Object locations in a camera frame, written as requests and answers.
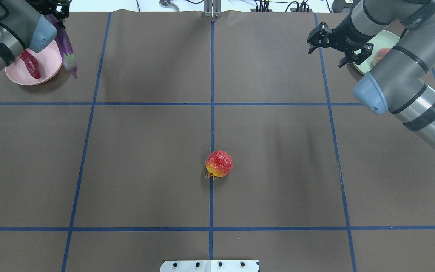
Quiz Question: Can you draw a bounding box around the red orange round fruit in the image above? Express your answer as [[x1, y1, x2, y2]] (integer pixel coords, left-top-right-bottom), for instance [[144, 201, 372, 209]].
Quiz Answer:
[[205, 150, 234, 179]]

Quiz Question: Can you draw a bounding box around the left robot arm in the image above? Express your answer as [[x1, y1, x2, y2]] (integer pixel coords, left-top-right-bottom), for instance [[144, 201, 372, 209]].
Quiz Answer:
[[0, 0, 71, 71]]

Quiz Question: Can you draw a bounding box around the pink plate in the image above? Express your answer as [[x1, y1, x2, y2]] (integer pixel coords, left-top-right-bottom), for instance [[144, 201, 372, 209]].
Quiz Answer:
[[5, 41, 62, 86]]

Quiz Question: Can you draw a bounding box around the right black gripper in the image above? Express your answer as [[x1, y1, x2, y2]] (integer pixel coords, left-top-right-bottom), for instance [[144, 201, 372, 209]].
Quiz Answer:
[[307, 22, 373, 68]]

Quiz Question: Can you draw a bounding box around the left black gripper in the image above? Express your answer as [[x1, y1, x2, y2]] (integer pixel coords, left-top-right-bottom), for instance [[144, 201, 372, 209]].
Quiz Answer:
[[29, 0, 71, 19]]

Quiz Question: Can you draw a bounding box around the red chili pepper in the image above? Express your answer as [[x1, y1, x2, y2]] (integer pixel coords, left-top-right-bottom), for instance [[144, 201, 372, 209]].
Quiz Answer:
[[19, 50, 41, 79]]

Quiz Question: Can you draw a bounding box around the purple eggplant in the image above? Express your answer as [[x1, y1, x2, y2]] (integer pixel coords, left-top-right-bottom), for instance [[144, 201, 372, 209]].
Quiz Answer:
[[44, 14, 78, 79]]

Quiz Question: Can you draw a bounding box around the yellow pink peach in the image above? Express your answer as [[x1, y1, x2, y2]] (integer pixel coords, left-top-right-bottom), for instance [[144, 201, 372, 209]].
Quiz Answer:
[[373, 48, 391, 66]]

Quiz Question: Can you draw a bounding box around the light green plate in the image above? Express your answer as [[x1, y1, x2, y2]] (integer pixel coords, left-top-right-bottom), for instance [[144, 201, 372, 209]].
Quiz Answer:
[[354, 30, 400, 74]]

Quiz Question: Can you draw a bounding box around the aluminium frame post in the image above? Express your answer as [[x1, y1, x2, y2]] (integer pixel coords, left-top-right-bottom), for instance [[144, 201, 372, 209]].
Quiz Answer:
[[203, 0, 222, 18]]

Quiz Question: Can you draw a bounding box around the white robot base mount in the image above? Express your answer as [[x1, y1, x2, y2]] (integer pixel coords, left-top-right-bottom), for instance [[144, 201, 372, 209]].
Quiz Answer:
[[159, 260, 260, 272]]

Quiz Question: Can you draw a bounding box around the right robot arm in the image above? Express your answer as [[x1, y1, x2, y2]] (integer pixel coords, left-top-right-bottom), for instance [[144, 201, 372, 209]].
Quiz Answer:
[[307, 0, 435, 149]]

